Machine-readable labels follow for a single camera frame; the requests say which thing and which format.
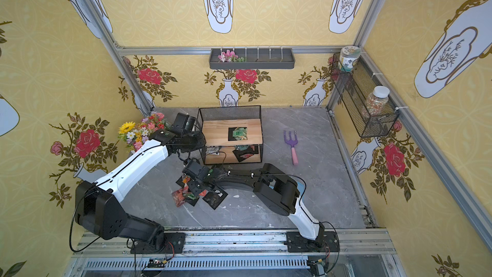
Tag black tea bag with barcode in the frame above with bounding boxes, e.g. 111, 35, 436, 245
203, 189, 228, 210

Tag red black tea bag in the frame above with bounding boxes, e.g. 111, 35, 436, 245
172, 188, 186, 207

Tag black wire two-tier shelf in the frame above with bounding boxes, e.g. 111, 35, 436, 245
198, 105, 263, 165

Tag green black tea bag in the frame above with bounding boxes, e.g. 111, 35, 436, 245
228, 127, 248, 141

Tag orange black tea bag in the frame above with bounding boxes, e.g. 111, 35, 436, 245
176, 174, 191, 191

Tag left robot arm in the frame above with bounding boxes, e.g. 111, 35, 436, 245
71, 113, 205, 251

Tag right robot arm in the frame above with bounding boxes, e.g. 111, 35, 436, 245
182, 160, 340, 253

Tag colourful flower bouquet in planter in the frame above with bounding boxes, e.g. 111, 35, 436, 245
118, 112, 169, 152

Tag small pink flowers in tray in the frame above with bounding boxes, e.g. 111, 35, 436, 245
217, 50, 245, 62

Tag purple garden fork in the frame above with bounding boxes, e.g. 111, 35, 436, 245
283, 131, 299, 165

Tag small circuit board left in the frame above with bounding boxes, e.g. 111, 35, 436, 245
147, 258, 169, 269

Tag small circuit board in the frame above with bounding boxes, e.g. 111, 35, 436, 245
147, 258, 169, 269
308, 259, 326, 277

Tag small circuit board right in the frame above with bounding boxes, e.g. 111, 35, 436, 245
308, 259, 326, 277

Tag white green lidded jar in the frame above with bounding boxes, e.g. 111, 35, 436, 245
338, 46, 361, 72

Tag clear jar with candies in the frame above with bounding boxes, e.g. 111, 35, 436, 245
363, 86, 390, 119

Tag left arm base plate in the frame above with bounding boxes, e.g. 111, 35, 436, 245
130, 232, 186, 255

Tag grey wall tray shelf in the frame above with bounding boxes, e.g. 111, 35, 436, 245
209, 47, 296, 70

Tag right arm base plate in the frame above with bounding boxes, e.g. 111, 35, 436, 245
284, 231, 340, 253

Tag black wire wall basket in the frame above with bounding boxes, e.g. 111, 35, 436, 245
326, 53, 399, 138

